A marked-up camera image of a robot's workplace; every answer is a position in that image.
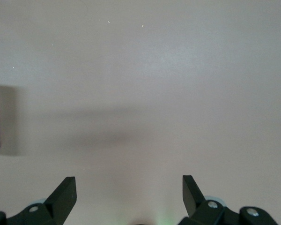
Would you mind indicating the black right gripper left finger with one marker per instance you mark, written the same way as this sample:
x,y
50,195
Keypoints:
x,y
58,204

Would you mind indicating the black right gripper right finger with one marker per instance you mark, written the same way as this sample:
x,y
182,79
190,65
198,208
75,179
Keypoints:
x,y
194,201

